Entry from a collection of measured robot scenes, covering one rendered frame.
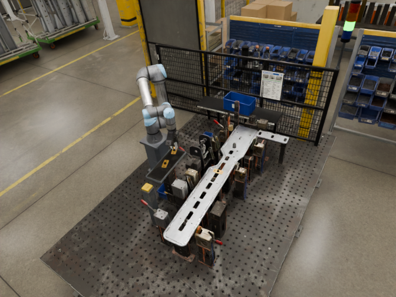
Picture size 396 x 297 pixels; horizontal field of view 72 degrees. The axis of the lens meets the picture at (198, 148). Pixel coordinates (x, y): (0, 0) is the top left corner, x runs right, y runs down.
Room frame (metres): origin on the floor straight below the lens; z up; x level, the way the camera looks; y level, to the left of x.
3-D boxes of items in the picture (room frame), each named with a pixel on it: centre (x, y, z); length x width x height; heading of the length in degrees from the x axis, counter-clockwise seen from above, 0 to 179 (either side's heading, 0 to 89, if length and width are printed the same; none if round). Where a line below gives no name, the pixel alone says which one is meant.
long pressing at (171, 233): (1.55, -0.14, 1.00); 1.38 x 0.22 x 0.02; 148
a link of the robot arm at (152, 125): (1.97, 0.38, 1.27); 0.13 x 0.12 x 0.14; 102
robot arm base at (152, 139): (1.97, 0.39, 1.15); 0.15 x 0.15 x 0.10
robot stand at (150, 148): (1.97, 0.39, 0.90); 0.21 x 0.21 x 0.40; 53
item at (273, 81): (2.37, -0.78, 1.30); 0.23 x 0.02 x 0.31; 58
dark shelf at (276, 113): (2.43, -0.46, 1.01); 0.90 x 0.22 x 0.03; 58
